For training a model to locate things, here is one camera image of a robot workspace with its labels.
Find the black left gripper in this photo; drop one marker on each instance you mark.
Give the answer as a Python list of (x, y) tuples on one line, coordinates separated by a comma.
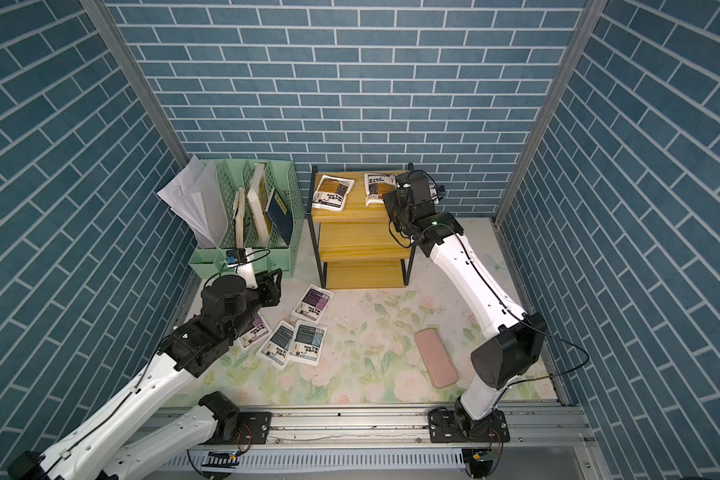
[(265, 284)]

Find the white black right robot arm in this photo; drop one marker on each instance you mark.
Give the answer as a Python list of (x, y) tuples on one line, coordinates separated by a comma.
[(513, 339)]

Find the purple coffee bag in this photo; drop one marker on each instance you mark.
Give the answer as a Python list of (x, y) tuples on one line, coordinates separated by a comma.
[(312, 304), (259, 329)]

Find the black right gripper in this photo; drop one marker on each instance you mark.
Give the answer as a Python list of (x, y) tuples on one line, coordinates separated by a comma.
[(392, 201)]

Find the thin beige book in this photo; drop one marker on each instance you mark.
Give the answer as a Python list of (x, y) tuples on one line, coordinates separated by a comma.
[(239, 208)]

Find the white paper sheets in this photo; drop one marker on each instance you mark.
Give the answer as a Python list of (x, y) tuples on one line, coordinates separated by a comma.
[(195, 197)]

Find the pink eyeglass case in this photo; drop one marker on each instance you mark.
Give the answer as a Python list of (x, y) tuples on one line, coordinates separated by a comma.
[(435, 357)]

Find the purple coffee bag left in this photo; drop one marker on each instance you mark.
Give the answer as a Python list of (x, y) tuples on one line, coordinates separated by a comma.
[(259, 329)]

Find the thick cream book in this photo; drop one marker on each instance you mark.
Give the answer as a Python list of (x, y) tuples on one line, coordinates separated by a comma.
[(257, 196)]

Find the yellow coffee bag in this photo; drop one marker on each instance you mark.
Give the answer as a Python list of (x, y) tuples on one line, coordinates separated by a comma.
[(331, 193), (377, 185)]

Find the dark navy notebook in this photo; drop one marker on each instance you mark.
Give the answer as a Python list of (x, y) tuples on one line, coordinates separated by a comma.
[(280, 216)]

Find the green plastic file organizer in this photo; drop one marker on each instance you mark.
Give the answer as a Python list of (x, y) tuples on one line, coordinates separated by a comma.
[(231, 175)]

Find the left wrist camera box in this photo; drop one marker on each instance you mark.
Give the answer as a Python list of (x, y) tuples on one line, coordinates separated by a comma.
[(239, 261)]

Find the teal coffee bag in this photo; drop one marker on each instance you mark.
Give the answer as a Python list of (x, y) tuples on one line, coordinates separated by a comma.
[(275, 349), (307, 344)]

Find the wooden black-frame three-tier shelf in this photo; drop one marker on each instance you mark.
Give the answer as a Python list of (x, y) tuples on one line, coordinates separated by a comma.
[(356, 248)]

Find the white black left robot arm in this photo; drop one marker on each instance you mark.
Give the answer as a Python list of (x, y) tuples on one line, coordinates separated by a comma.
[(102, 447)]

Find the purple coffee bag upper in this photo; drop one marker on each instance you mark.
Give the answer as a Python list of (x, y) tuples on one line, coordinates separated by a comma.
[(312, 304)]

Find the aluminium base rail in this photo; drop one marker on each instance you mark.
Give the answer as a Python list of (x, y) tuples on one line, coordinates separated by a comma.
[(526, 441)]

